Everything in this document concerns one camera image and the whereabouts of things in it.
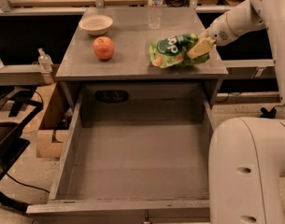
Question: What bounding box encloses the red apple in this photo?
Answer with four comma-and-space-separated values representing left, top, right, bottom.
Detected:
93, 36, 115, 61

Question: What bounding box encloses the cardboard box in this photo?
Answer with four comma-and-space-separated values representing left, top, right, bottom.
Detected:
23, 83, 69, 158

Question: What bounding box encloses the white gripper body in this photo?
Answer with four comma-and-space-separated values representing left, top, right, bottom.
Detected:
207, 13, 235, 46

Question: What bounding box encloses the clear water bottle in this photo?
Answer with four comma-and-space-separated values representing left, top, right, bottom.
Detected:
148, 0, 164, 30

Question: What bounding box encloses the grey open drawer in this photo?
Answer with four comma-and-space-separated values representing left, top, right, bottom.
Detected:
27, 83, 213, 224

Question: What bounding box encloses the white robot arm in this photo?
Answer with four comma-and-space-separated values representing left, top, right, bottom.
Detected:
189, 0, 285, 224

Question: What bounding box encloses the white bowl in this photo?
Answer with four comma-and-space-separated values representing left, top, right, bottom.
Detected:
78, 15, 113, 35

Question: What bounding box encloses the green rice chip bag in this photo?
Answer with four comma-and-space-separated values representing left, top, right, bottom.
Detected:
149, 34, 210, 69

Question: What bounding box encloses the clear sanitizer pump bottle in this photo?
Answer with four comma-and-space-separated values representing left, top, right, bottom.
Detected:
38, 49, 54, 84

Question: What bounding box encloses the black chair frame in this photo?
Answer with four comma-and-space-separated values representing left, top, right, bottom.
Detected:
0, 87, 44, 214

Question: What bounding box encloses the grey cabinet counter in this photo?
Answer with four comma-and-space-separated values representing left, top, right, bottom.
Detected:
56, 7, 227, 106

